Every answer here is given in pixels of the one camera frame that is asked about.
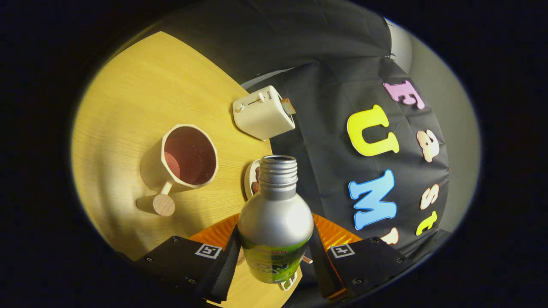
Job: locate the wooden table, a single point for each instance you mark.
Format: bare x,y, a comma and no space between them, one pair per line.
128,107

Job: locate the toast slice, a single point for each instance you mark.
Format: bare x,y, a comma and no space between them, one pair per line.
287,106

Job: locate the white plate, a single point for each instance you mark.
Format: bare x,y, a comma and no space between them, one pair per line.
248,179

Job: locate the silver bottle with green label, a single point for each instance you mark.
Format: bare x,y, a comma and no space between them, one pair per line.
274,222

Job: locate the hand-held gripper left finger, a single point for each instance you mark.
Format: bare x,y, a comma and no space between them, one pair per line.
180,261

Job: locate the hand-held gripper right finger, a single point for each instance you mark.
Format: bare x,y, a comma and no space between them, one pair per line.
368,263

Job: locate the white toaster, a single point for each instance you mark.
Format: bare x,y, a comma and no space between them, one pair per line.
261,119

